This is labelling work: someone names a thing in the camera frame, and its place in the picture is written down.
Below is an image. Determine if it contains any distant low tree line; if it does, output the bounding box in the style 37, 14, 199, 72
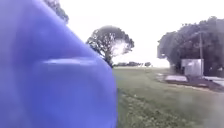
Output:
113, 61, 152, 68

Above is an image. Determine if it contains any broad leafy tree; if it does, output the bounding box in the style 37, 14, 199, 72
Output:
85, 25, 136, 69

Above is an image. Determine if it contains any green grass field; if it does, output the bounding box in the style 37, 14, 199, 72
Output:
112, 66, 224, 128

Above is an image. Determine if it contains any grey paved strip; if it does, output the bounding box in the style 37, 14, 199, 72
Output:
164, 74, 224, 88

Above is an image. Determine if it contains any large blue object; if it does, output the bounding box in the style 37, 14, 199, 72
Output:
0, 0, 119, 128

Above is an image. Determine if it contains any dark tree crown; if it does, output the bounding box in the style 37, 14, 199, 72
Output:
43, 0, 70, 24

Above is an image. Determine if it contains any dense dark tree clump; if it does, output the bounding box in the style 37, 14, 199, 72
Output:
156, 15, 224, 77

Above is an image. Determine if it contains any small grey shed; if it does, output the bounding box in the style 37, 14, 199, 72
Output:
180, 58, 205, 77

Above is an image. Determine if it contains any wooden utility pole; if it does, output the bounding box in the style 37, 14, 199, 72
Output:
198, 31, 204, 61

